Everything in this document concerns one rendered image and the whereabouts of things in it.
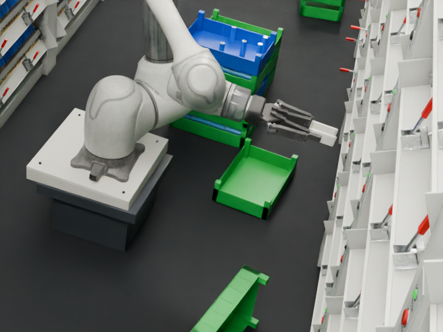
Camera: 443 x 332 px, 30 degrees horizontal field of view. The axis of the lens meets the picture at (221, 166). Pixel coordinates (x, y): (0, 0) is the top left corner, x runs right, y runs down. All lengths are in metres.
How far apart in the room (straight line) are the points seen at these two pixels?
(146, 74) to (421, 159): 1.35
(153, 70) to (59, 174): 0.41
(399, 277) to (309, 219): 1.78
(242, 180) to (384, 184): 1.44
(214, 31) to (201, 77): 1.22
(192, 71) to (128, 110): 0.51
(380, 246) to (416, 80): 0.29
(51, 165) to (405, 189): 1.49
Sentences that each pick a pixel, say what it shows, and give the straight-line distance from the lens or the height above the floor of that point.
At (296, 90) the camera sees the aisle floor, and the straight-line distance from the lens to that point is 3.47.
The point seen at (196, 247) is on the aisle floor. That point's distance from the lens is 2.63.
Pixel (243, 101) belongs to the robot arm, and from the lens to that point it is 2.08.
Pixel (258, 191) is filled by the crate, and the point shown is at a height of 0.00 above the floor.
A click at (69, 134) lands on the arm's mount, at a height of 0.25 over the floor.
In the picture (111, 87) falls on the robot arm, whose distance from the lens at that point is 2.37.
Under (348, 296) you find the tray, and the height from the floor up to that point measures 0.72.
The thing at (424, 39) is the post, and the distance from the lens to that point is 1.40.
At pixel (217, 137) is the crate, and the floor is 0.02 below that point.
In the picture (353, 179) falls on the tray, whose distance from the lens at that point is 2.15.
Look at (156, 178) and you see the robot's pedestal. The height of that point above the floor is 0.20.
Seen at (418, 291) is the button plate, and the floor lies 1.26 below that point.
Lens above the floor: 1.80
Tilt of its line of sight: 37 degrees down
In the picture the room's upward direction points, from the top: 10 degrees clockwise
